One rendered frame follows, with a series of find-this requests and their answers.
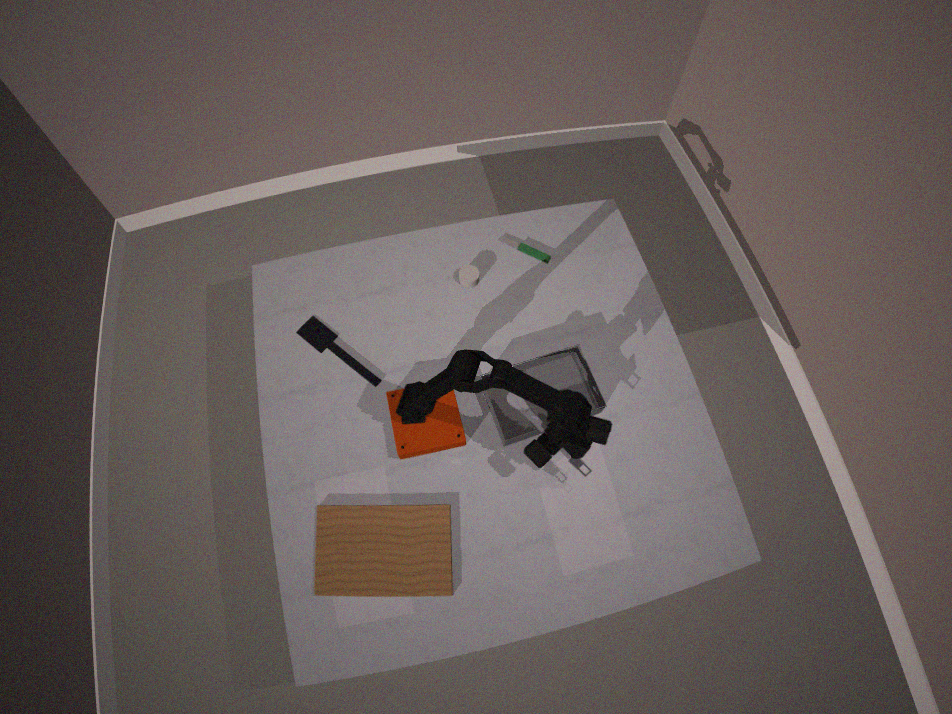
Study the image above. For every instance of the grey cylinder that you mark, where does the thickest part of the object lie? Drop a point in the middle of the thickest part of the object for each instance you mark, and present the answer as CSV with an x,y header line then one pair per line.
x,y
469,276

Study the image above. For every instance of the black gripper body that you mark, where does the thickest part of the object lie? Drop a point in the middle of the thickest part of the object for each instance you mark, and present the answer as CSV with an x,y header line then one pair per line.
x,y
538,453

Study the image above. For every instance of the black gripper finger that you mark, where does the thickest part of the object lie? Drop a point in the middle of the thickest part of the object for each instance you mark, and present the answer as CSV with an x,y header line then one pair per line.
x,y
541,437

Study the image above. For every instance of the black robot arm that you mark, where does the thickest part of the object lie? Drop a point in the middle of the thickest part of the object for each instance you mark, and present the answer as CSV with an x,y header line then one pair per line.
x,y
568,411

